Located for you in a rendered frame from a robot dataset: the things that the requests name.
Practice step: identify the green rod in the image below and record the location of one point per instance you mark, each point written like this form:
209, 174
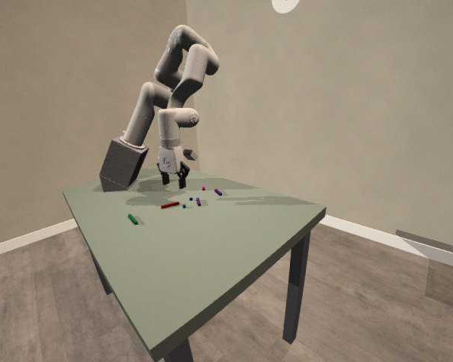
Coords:
132, 219

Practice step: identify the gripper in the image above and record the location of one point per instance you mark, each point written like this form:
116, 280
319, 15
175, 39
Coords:
171, 160

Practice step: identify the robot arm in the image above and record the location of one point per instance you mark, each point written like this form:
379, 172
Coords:
200, 61

